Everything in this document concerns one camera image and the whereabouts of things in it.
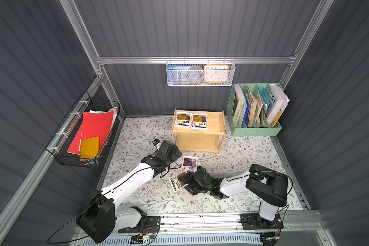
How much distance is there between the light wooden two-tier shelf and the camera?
2.83 ft

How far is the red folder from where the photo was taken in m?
0.70

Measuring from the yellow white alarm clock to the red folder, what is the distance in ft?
1.88

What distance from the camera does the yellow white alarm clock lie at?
0.89 meters
